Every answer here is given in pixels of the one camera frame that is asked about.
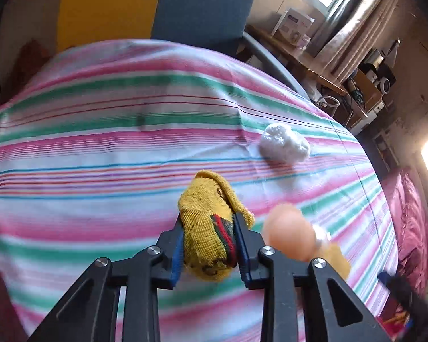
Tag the yellow sponge block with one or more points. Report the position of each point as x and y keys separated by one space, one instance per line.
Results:
x=337 y=260

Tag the yellow sock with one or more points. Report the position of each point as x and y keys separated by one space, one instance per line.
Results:
x=208 y=235

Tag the wooden desk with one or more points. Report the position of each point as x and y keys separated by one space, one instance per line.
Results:
x=306 y=67

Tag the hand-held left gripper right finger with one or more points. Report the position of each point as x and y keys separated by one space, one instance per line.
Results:
x=241 y=253

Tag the peach plastic bottle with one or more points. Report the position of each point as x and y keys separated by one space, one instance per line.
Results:
x=289 y=231

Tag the grey bed frame rail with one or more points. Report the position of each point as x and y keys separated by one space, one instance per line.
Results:
x=274 y=60

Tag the crumpled white tissue ball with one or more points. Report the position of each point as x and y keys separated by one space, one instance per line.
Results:
x=285 y=142

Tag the beige curtain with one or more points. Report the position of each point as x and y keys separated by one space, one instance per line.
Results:
x=360 y=25

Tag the striped bed sheet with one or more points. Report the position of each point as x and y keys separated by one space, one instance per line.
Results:
x=110 y=142

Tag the black and silver speaker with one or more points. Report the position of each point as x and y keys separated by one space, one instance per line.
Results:
x=385 y=84

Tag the yellow headboard panel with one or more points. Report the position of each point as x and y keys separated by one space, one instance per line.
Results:
x=108 y=7

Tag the brown cardboard box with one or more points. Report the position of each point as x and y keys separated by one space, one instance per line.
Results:
x=369 y=87

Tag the reddish brown cushion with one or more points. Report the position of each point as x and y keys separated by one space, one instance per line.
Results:
x=34 y=60

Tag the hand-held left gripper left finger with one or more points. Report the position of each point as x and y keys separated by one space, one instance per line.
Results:
x=177 y=256

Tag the small white pink box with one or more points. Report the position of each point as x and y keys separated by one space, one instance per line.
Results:
x=304 y=44

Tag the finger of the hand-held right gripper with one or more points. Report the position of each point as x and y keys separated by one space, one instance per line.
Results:
x=396 y=286

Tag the white cardboard box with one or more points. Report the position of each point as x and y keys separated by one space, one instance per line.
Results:
x=292 y=25

